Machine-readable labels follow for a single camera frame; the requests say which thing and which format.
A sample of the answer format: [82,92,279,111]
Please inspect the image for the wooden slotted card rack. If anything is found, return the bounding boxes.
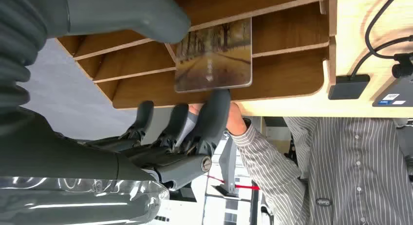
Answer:
[56,0,338,110]

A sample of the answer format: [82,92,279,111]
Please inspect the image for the person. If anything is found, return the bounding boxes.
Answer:
[188,102,413,225]

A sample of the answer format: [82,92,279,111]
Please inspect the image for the ribbed grey right arm sleeve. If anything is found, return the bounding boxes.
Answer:
[0,0,50,134]

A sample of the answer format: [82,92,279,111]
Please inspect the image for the grey metal stand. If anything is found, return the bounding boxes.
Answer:
[214,135,240,197]

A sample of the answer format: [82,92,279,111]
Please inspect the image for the red barrier belt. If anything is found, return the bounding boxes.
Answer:
[206,175,261,191]

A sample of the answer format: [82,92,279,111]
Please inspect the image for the flat black box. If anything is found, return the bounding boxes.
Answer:
[328,74,371,101]

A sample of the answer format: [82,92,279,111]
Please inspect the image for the dark grey device with labels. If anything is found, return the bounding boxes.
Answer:
[372,75,413,108]

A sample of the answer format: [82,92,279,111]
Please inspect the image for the black cable to flat box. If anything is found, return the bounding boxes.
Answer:
[350,35,413,78]

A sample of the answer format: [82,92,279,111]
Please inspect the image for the black cable to camera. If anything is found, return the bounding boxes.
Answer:
[365,0,404,60]

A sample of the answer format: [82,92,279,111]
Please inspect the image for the small black camera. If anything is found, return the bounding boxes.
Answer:
[392,52,413,79]

